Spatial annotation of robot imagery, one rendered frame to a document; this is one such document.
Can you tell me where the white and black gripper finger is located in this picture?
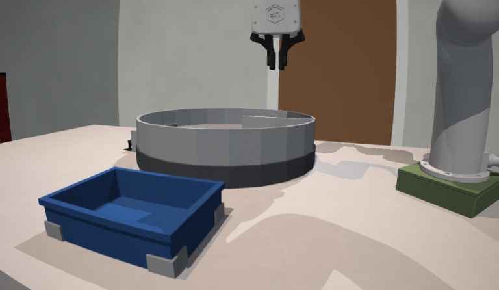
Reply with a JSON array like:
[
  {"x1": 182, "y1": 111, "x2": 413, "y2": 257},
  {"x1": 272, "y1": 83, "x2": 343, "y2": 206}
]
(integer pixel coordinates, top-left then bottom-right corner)
[
  {"x1": 250, "y1": 32, "x2": 275, "y2": 70},
  {"x1": 279, "y1": 28, "x2": 305, "y2": 70}
]

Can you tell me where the grey round turntable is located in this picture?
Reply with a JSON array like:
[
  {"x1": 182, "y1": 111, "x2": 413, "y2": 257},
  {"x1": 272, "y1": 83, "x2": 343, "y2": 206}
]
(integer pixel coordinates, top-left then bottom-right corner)
[{"x1": 124, "y1": 107, "x2": 316, "y2": 189}]

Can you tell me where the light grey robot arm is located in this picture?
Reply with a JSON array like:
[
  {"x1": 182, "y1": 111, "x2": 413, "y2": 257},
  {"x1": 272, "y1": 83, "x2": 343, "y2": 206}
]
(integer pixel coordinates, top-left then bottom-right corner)
[{"x1": 420, "y1": 0, "x2": 499, "y2": 183}]

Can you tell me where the blue crate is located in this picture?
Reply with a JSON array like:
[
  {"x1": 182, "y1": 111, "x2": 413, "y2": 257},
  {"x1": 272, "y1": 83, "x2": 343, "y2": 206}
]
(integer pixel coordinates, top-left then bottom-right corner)
[{"x1": 38, "y1": 167, "x2": 225, "y2": 279}]

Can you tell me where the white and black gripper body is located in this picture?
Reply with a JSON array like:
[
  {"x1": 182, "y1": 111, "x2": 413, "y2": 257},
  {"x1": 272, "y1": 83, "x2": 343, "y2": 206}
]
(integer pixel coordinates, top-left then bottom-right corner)
[{"x1": 251, "y1": 0, "x2": 302, "y2": 38}]

